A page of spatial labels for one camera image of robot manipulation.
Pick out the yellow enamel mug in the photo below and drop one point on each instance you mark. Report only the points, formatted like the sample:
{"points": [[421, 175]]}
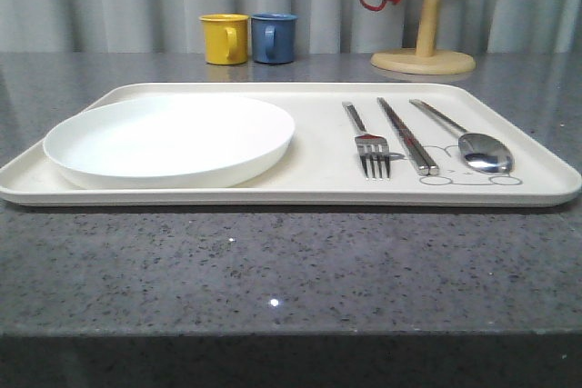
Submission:
{"points": [[225, 38]]}

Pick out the steel fork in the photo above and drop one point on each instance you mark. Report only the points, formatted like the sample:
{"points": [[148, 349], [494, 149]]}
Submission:
{"points": [[373, 150]]}

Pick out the steel spoon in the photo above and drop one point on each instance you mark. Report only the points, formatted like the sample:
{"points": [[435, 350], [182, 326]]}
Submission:
{"points": [[480, 152]]}

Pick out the blue enamel mug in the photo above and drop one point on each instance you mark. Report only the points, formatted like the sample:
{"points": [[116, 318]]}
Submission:
{"points": [[273, 37]]}

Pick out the cream rabbit serving tray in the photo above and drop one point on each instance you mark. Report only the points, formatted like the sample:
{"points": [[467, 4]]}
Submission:
{"points": [[321, 165]]}

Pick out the white round plate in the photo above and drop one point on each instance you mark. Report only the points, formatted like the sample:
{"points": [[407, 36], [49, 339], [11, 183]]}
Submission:
{"points": [[170, 141]]}

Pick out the wooden mug tree stand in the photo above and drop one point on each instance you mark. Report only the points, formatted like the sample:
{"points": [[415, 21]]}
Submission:
{"points": [[425, 58]]}

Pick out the grey curtain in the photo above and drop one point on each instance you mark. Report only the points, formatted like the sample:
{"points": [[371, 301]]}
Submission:
{"points": [[323, 26]]}

